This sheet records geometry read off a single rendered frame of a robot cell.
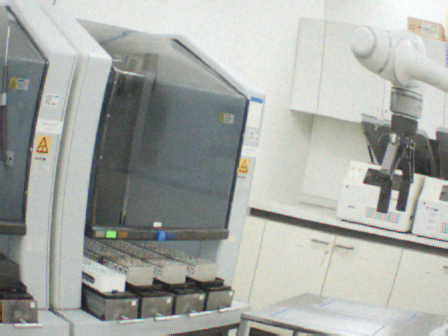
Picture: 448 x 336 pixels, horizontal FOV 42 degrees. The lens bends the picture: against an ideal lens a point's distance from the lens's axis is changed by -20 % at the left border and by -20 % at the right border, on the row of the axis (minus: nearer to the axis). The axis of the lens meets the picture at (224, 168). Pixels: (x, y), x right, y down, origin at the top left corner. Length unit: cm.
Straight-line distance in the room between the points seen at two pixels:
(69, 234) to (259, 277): 265
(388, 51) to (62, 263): 100
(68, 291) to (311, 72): 305
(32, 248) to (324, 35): 322
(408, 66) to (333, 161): 347
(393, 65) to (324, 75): 316
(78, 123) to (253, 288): 277
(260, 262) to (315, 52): 141
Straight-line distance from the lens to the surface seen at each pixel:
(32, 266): 164
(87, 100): 167
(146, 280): 195
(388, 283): 381
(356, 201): 390
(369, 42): 123
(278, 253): 415
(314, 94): 442
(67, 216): 169
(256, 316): 181
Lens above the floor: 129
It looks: 3 degrees down
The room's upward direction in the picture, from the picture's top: 10 degrees clockwise
